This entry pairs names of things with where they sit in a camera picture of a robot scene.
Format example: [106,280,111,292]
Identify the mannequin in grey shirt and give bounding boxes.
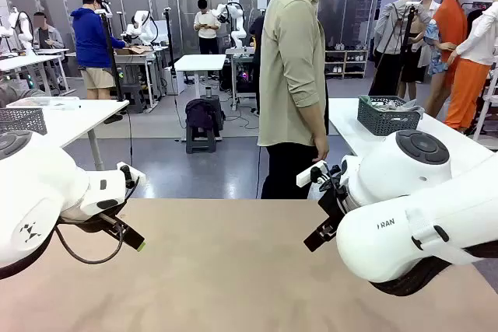
[373,0,433,100]

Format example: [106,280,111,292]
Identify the person in beige shirt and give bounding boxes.
[258,0,331,200]

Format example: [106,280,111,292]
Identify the mannequin in orange jacket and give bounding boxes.
[423,0,474,116]

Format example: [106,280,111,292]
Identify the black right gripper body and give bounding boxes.
[317,187,348,240]

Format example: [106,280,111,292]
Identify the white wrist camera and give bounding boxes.
[296,159,328,187]
[116,161,147,189]

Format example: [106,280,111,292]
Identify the brown cardboard box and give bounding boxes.
[115,44,153,57]

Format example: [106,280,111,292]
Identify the grey lattice plastic basket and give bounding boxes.
[0,107,48,135]

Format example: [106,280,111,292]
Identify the mannequin in orange trousers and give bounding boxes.
[445,0,498,133]

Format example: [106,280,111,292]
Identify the white standing desk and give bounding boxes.
[174,54,228,143]

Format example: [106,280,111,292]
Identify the figure in blue floral dress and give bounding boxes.
[418,0,448,77]

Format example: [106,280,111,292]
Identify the flat white tray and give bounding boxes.
[5,96,82,111]

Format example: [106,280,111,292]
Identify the person's right forearm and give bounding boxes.
[297,104,328,141]

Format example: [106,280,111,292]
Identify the thin black cable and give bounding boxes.
[54,225,126,266]

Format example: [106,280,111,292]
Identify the person in white shirt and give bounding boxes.
[193,0,223,55]

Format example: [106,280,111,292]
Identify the person in black shirt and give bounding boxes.
[248,15,266,116]

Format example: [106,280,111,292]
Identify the white side table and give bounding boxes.
[5,96,131,172]
[328,97,498,186]

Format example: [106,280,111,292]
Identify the black camera tripod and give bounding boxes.
[368,0,423,100]

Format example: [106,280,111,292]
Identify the dark grey plastic basket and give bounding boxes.
[356,94,423,137]

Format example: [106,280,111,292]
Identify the seated person in grey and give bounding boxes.
[32,12,65,51]

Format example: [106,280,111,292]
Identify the seated person grey sleeve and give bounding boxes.
[0,81,47,108]

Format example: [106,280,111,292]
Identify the person's right hand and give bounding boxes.
[313,135,331,163]

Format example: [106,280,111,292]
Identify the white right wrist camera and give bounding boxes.
[296,159,328,187]

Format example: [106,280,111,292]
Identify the wooden shoe rack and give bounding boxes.
[324,48,369,79]

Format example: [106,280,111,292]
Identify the white background table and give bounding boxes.
[0,48,72,96]

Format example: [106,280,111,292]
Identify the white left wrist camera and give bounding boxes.
[116,161,147,189]

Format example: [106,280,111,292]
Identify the person in blue hoodie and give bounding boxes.
[71,0,128,100]

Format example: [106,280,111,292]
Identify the black camera pole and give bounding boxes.
[99,8,125,102]
[162,7,177,77]

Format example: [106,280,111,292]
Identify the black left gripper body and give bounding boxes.
[56,209,126,236]

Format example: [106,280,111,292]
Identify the grey step stool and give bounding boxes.
[184,96,225,155]
[121,83,148,114]

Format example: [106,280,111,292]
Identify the dark backpack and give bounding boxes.
[184,98,223,139]

